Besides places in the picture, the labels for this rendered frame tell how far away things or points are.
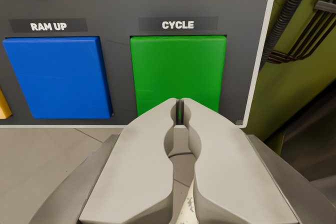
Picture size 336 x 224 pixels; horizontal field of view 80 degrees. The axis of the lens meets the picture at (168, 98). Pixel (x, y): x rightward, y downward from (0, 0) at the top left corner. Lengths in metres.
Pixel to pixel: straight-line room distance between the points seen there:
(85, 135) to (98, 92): 1.16
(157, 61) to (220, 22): 0.06
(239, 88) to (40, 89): 0.17
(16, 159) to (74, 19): 1.34
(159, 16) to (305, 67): 0.44
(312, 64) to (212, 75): 0.39
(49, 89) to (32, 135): 1.30
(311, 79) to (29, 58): 0.54
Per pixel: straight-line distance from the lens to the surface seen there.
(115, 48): 0.17
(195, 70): 0.17
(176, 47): 0.16
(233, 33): 0.17
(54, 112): 0.21
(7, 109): 0.25
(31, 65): 0.20
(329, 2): 0.44
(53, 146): 1.40
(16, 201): 1.41
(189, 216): 0.51
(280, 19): 0.45
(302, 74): 0.57
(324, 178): 0.54
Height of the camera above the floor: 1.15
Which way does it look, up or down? 59 degrees down
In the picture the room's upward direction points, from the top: 3 degrees counter-clockwise
